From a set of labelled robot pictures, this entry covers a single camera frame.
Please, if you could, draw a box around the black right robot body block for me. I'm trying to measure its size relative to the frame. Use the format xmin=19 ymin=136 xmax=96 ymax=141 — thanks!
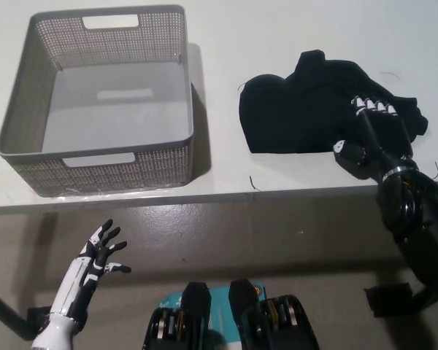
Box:
xmin=228 ymin=279 xmax=320 ymax=350

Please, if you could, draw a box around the grey perforated plastic basket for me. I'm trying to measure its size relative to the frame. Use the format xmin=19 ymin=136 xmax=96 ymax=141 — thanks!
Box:
xmin=0 ymin=4 xmax=196 ymax=198

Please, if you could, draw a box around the black left robot body block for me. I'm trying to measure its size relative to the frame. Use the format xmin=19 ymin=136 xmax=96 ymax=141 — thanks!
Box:
xmin=142 ymin=281 xmax=213 ymax=350

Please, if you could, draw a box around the clear tape strip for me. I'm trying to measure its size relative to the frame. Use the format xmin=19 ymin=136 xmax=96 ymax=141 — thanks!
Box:
xmin=54 ymin=184 xmax=180 ymax=201

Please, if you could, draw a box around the black robot body block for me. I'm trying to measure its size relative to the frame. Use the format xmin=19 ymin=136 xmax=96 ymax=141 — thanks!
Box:
xmin=142 ymin=281 xmax=213 ymax=350
xmin=228 ymin=279 xmax=320 ymax=350

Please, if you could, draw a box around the black and white right hand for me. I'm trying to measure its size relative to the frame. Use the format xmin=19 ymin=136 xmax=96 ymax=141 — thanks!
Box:
xmin=331 ymin=93 xmax=420 ymax=183

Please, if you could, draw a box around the black slanted table leg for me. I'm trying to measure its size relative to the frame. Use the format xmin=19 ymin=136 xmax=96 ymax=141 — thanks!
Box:
xmin=410 ymin=280 xmax=438 ymax=314
xmin=0 ymin=283 xmax=41 ymax=342

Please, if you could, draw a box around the black floor tape patch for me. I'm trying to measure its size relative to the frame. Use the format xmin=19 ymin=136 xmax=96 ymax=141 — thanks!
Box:
xmin=27 ymin=307 xmax=55 ymax=342
xmin=364 ymin=286 xmax=414 ymax=320

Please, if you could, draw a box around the black t-shirt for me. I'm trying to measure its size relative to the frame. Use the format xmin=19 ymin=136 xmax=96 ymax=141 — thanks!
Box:
xmin=238 ymin=50 xmax=429 ymax=155

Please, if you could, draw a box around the white and black left hand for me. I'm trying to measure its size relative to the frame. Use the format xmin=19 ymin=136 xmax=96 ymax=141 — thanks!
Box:
xmin=49 ymin=218 xmax=132 ymax=322

